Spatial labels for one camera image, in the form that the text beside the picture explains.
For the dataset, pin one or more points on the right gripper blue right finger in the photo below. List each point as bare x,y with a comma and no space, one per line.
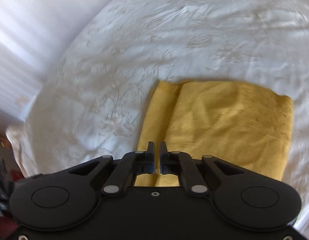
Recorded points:
168,161

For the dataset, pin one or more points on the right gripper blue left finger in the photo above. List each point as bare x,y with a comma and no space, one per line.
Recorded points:
145,160

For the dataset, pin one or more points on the yellow knit sweater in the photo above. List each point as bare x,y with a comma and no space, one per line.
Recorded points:
242,123

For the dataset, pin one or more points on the white embroidered bedspread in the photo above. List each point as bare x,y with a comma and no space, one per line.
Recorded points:
95,100

